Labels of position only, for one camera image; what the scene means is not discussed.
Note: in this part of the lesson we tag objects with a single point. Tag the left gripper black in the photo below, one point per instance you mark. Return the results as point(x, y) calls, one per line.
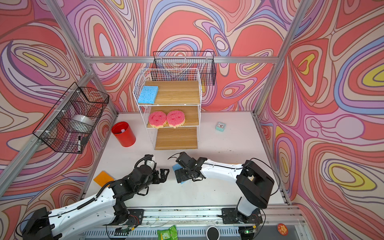
point(163, 179)

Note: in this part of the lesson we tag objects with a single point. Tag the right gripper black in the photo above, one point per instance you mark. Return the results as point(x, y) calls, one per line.
point(180, 172)

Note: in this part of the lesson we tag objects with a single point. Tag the blue rectangular sponge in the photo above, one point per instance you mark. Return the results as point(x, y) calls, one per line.
point(177, 166)
point(148, 95)

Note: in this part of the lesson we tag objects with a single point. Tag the yellow pink smiley sponge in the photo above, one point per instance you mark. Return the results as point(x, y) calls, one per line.
point(176, 118)

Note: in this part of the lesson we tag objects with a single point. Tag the pink smiley scrub sponge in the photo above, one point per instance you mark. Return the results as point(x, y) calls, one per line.
point(157, 119)

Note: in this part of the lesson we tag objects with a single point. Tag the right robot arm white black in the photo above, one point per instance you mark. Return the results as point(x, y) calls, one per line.
point(255, 184)

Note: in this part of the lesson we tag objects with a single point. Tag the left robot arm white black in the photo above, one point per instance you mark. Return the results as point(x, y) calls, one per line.
point(106, 207)

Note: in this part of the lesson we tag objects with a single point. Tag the green snack packet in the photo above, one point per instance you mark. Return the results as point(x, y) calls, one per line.
point(168, 234)

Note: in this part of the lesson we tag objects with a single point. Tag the orange yellow rectangular sponge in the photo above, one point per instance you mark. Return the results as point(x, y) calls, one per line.
point(103, 178)

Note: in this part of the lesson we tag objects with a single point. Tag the mint square alarm clock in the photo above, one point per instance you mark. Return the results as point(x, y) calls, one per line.
point(220, 126)

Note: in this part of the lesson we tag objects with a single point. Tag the red cylindrical cup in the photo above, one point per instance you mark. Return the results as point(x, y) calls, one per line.
point(124, 134)

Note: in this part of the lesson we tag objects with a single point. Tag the black white round speaker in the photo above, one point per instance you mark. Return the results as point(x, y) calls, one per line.
point(212, 233)

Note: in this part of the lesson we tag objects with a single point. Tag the red round sticker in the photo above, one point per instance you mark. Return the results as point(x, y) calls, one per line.
point(282, 229)

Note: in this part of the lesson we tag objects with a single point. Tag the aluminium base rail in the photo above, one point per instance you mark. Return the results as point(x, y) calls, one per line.
point(193, 222)

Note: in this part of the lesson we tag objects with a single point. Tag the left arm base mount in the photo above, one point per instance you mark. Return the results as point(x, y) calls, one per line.
point(124, 223)

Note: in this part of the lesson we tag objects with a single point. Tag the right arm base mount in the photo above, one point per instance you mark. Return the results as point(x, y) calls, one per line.
point(234, 216)

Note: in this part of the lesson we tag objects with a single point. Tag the white wire wooden shelf rack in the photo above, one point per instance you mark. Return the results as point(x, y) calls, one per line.
point(179, 89)

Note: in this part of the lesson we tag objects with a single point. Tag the black wire basket left wall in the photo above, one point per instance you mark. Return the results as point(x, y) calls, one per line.
point(59, 131)

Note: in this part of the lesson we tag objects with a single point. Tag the black wire basket wall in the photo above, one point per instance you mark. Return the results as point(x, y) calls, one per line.
point(183, 59)
point(59, 131)

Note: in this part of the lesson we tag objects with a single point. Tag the black wire basket back wall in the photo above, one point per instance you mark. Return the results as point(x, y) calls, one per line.
point(183, 59)

